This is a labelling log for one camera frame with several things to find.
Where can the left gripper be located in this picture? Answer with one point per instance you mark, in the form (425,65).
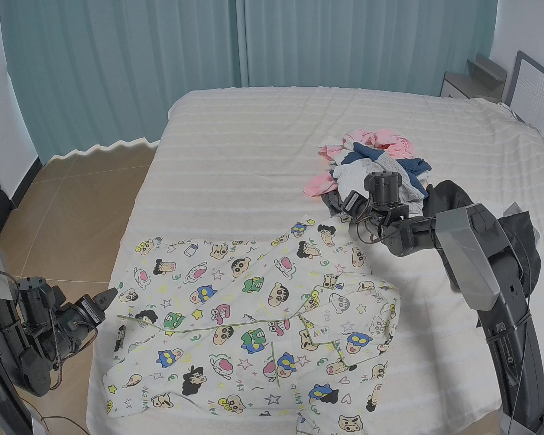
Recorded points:
(72,329)

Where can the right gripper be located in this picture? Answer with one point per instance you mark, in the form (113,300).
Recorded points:
(354,203)

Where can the white printed pyjama top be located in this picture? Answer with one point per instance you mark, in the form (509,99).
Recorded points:
(254,324)

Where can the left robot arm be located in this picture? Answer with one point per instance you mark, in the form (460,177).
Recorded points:
(31,365)

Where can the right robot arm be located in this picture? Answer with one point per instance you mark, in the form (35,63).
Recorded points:
(476,252)

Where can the pile of clothes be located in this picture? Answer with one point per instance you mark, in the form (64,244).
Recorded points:
(358,161)

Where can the black garment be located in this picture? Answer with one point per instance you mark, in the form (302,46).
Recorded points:
(449,197)

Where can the bed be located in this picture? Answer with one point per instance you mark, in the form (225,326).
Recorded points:
(254,161)

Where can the grey bedside table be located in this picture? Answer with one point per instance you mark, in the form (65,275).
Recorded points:
(471,84)

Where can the blue-green curtain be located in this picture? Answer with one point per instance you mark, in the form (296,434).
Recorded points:
(118,52)
(367,25)

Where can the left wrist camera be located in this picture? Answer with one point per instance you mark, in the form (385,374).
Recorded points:
(57,296)

